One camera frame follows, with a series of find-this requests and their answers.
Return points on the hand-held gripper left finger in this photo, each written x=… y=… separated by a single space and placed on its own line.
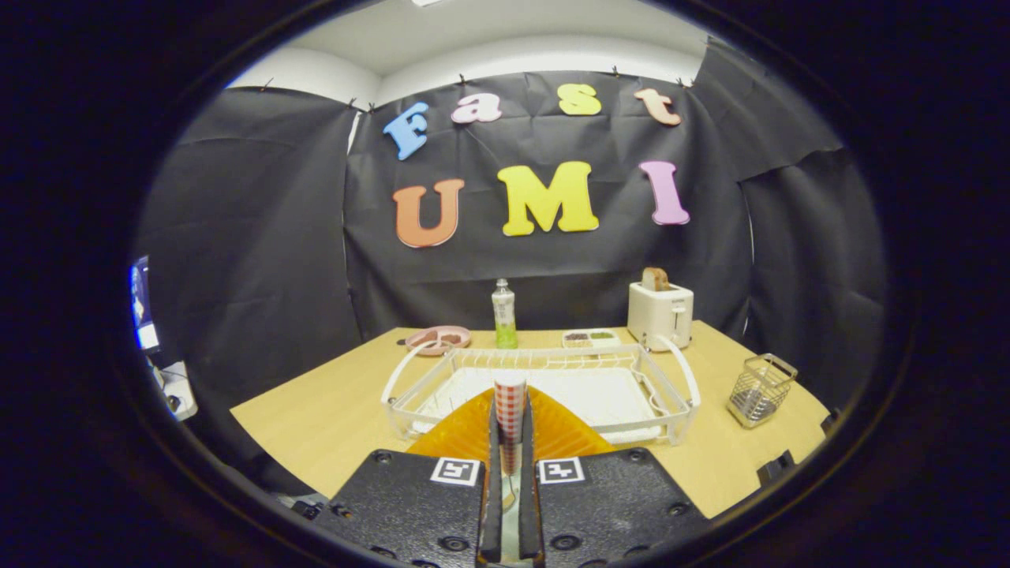
x=491 y=513

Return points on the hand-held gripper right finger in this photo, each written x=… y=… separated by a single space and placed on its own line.
x=530 y=513

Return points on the pink divided plate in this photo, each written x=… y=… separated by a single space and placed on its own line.
x=438 y=339

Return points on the white divided snack dish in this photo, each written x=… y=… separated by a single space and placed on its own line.
x=592 y=339

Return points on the white drain tray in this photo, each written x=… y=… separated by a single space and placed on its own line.
x=607 y=394

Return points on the clear bottle green liquid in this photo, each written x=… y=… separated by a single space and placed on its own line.
x=505 y=315

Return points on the white toaster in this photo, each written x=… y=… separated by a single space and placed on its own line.
x=659 y=315

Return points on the black table clamp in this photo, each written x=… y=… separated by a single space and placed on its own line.
x=830 y=420
x=775 y=468

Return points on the brown bread slice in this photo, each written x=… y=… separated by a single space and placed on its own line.
x=655 y=279

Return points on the white device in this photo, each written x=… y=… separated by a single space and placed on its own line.
x=177 y=390

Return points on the black backdrop cloth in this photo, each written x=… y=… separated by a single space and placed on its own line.
x=252 y=237

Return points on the computer monitor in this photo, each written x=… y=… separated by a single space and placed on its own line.
x=142 y=304

